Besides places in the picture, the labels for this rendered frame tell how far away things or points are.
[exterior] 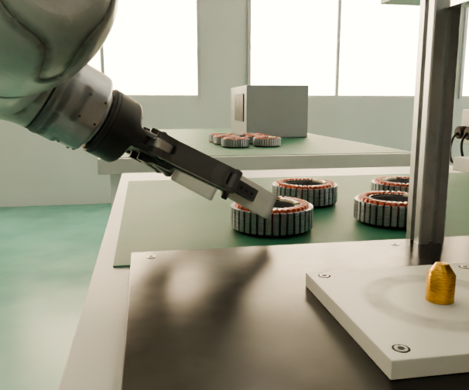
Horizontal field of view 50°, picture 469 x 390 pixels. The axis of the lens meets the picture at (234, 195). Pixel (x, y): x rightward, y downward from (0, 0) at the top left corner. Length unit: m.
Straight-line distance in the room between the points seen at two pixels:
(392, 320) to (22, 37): 0.28
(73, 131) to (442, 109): 0.38
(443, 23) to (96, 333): 0.44
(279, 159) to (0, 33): 1.43
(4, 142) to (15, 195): 0.48
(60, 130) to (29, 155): 4.39
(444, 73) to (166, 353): 0.40
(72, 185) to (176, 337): 4.57
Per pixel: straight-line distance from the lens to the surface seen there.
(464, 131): 1.43
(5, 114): 0.52
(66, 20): 0.33
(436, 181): 0.58
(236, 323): 0.36
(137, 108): 0.56
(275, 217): 0.64
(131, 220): 0.76
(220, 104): 4.84
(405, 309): 0.37
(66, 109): 0.52
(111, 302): 0.46
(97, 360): 0.37
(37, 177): 4.93
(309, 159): 1.74
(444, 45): 0.58
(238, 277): 0.45
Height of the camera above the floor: 0.92
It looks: 10 degrees down
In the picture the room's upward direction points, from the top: straight up
